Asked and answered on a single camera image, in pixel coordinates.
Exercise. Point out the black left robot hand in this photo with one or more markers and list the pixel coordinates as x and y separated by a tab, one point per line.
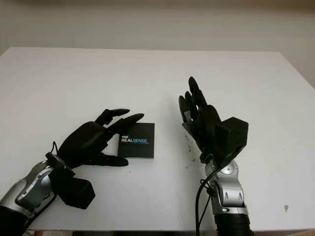
83	142

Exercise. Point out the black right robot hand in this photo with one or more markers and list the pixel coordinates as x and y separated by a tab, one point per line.
206	127

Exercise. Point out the black RealSense box lid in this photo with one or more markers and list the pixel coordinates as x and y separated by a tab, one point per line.
136	150

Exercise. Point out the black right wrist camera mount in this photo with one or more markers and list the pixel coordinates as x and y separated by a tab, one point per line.
233	137

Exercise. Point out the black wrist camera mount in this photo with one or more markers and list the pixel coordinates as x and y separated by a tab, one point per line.
76	191
233	137

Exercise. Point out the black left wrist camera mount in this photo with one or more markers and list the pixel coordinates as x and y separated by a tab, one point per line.
76	191

